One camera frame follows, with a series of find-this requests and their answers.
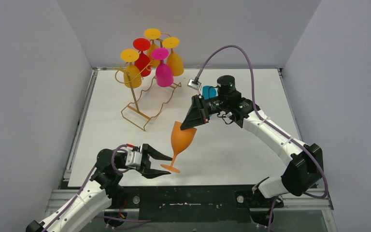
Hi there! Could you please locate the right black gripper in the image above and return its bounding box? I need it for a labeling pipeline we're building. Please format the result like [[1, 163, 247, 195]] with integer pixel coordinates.
[[182, 94, 229, 129]]

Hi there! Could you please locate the orange plastic wine glass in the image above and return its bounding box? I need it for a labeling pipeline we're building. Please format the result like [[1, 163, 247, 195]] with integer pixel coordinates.
[[161, 121, 197, 173]]

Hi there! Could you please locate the blue plastic wine glass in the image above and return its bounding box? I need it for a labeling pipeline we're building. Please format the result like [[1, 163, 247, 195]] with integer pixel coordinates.
[[201, 86, 217, 99]]

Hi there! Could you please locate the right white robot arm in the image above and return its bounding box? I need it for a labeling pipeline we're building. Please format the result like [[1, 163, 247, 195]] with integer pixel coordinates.
[[180, 75, 328, 207]]

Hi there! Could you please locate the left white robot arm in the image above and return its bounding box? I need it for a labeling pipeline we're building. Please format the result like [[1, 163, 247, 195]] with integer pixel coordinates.
[[26, 144, 172, 232]]

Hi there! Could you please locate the magenta plastic wine glass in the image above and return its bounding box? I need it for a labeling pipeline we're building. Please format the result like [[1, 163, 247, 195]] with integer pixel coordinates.
[[151, 48, 174, 87]]

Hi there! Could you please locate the yellow right wine glass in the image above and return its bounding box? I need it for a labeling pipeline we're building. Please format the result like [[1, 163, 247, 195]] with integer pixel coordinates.
[[162, 37, 184, 76]]

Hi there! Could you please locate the yellow front-left wine glass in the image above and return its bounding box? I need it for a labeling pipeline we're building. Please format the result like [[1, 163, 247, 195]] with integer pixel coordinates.
[[120, 49, 142, 88]]

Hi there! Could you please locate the red plastic wine glass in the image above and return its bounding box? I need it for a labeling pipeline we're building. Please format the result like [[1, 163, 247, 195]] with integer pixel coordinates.
[[133, 38, 151, 77]]

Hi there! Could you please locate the yellow back wine glass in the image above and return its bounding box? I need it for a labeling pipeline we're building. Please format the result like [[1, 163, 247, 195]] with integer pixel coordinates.
[[144, 28, 161, 70]]

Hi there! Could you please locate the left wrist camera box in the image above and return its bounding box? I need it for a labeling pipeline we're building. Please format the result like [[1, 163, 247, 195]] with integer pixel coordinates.
[[125, 146, 143, 169]]

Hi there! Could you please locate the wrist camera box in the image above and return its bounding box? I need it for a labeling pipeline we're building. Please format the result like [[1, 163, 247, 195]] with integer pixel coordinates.
[[125, 146, 143, 169], [187, 79, 201, 91]]

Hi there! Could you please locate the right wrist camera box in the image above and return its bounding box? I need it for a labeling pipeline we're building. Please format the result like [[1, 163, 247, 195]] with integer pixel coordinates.
[[187, 79, 201, 91]]

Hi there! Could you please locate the gold wire glass rack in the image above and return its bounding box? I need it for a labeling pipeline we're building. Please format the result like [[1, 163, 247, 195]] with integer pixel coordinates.
[[112, 31, 182, 131]]

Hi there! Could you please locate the black base frame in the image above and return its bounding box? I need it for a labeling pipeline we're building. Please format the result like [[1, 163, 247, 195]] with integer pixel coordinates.
[[107, 185, 284, 225]]

